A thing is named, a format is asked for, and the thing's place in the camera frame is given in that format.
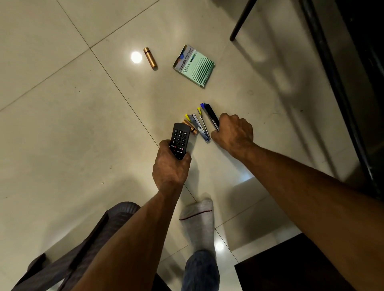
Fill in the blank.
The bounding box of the person's right hand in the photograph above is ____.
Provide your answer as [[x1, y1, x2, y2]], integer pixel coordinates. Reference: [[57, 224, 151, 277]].
[[210, 113, 256, 159]]

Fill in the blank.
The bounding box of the person's left hand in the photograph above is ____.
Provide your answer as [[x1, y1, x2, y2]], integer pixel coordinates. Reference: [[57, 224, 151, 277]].
[[152, 139, 193, 195]]

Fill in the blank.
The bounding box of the black pen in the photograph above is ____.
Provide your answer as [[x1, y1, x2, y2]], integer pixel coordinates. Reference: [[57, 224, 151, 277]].
[[201, 103, 221, 132]]

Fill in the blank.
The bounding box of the white pen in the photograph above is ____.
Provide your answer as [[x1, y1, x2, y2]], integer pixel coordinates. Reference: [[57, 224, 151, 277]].
[[192, 111, 211, 143]]

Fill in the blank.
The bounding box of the black remote control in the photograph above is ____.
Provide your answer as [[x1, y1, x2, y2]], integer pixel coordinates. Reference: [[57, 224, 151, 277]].
[[169, 122, 192, 160]]

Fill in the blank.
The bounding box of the person's left forearm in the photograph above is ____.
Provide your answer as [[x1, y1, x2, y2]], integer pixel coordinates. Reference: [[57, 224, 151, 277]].
[[72, 186, 184, 291]]

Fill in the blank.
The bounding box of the person's right forearm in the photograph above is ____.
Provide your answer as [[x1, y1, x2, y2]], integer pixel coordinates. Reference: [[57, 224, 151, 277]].
[[240, 144, 384, 291]]

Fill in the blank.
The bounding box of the person's right leg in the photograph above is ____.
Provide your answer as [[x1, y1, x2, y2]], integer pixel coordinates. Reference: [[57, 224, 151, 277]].
[[179, 199, 220, 291]]

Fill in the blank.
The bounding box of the dark brown wooden cabinet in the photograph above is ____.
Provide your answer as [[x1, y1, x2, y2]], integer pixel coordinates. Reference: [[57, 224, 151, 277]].
[[234, 234, 355, 291]]

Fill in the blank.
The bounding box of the green paper packet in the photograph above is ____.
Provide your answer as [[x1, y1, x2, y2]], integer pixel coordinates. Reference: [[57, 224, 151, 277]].
[[173, 44, 216, 88]]

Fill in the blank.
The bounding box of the black metal shoe rack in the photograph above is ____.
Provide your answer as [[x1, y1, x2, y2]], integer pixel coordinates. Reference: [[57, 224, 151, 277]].
[[230, 0, 384, 199]]

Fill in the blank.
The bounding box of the small brass cylinder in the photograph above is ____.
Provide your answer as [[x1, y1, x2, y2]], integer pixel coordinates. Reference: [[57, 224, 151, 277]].
[[143, 47, 158, 70]]

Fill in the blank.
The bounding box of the black stool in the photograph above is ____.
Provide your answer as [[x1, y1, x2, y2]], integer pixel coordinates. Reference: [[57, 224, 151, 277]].
[[12, 201, 142, 291]]

